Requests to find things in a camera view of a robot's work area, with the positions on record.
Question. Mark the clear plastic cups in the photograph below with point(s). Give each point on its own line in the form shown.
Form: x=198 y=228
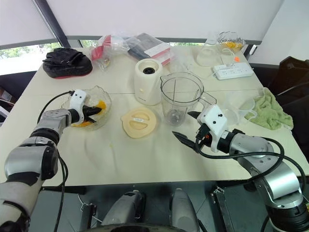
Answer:
x=233 y=108

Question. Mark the orange segment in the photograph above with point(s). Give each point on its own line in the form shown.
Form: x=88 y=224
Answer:
x=103 y=105
x=82 y=125

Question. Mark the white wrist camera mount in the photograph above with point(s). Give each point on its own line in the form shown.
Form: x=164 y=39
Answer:
x=78 y=99
x=213 y=118

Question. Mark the clear crumpled plastic bag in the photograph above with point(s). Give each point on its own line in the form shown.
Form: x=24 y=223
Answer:
x=183 y=61

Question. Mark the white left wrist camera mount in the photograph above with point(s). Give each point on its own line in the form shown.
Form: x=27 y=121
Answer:
x=78 y=99

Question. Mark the plastic bag with black box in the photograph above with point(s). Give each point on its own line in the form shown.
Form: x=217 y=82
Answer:
x=150 y=49

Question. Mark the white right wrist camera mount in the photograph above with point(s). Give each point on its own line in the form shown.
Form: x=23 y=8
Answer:
x=213 y=118

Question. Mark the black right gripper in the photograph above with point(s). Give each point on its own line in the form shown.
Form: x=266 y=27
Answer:
x=201 y=141

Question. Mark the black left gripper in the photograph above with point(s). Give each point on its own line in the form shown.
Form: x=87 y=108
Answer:
x=87 y=112

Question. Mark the green towel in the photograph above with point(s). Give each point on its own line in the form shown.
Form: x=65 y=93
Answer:
x=268 y=111

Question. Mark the clear blender jar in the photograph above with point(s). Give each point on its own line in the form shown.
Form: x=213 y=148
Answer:
x=178 y=106

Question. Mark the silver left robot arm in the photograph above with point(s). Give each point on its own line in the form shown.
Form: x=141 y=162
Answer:
x=24 y=157

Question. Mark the clear glass flask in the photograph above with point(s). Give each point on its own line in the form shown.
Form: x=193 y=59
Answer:
x=207 y=56

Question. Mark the cream blender base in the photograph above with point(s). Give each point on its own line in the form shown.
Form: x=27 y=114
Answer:
x=144 y=84

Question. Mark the cream blender lid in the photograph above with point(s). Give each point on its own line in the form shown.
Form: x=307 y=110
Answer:
x=140 y=123

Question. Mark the black metal table bracket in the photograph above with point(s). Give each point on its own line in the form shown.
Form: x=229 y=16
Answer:
x=220 y=207
x=88 y=215

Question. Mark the black window frame post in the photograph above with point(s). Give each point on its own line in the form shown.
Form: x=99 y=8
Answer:
x=51 y=24

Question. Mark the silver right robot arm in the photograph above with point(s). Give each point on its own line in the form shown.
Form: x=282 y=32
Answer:
x=253 y=145

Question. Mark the white power strip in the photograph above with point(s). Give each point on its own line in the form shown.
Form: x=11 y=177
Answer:
x=233 y=70

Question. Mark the black chair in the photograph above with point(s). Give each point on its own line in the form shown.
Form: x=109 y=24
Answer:
x=294 y=79

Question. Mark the wavy clear glass bowl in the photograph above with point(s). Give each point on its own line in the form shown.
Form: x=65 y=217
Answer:
x=103 y=119

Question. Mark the glass bowl with orange pieces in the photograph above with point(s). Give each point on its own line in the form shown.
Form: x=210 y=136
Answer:
x=230 y=43

